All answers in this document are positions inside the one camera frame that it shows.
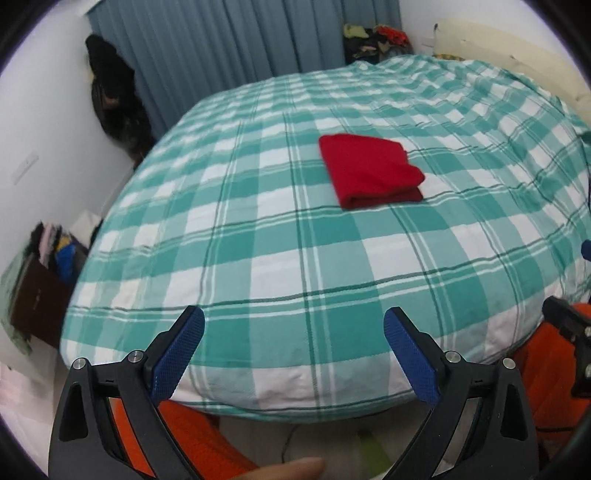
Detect light green cloth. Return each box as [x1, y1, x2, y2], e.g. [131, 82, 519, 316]
[0, 251, 35, 356]

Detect orange pants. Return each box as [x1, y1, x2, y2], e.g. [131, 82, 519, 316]
[108, 302, 591, 480]

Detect stack of folded clothes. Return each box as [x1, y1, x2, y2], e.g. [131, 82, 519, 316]
[30, 222, 88, 282]

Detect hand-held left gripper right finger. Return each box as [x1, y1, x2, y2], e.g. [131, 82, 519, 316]
[384, 307, 539, 480]

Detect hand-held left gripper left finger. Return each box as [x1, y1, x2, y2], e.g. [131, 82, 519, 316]
[48, 305, 206, 480]

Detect dark hanging bag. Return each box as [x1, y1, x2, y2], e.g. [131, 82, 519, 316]
[85, 34, 158, 169]

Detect person's foot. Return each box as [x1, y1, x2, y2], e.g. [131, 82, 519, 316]
[231, 457, 326, 480]

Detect cream headboard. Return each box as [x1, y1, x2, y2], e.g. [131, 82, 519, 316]
[431, 19, 591, 109]

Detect grey-blue curtain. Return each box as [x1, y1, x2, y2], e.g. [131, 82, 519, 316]
[88, 0, 400, 139]

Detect white box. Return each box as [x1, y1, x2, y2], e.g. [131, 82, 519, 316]
[69, 210, 105, 250]

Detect pile of mixed clothes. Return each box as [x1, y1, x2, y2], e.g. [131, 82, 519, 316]
[342, 23, 414, 65]

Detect red garment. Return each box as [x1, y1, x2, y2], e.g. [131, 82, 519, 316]
[318, 134, 426, 212]

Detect brown box with clothes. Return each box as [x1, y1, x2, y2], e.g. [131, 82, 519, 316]
[9, 251, 88, 349]

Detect green plaid bed cover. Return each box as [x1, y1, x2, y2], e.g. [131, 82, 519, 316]
[60, 55, 591, 423]

